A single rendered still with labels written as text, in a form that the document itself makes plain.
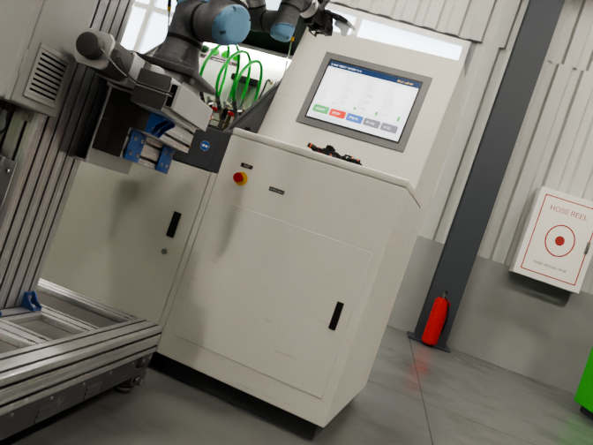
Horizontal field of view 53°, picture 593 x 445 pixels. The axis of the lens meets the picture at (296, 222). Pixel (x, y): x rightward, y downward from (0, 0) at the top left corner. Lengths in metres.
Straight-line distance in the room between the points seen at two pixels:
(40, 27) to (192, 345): 1.27
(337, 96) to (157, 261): 0.99
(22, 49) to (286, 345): 1.29
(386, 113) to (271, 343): 1.01
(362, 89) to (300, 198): 0.60
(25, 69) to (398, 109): 1.46
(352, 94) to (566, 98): 4.54
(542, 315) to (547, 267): 0.53
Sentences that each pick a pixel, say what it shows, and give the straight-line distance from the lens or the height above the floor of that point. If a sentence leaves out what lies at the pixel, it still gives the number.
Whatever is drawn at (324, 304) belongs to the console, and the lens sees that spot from 2.10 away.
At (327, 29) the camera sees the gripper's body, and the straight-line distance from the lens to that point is 2.24.
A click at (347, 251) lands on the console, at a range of 2.09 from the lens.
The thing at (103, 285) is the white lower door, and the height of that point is 0.23.
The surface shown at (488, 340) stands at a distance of 6.47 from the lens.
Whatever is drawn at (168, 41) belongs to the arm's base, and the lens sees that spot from 1.92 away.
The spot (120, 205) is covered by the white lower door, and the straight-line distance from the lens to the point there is 2.46.
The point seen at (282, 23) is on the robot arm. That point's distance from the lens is 2.06.
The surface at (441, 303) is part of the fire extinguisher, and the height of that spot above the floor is 0.43.
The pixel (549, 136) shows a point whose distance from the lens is 6.69.
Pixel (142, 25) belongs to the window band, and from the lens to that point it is 7.41.
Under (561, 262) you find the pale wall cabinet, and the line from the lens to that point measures 6.36.
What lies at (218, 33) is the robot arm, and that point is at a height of 1.16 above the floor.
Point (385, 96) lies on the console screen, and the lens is 2.48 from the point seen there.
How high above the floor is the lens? 0.72
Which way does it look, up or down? level
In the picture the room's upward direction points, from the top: 19 degrees clockwise
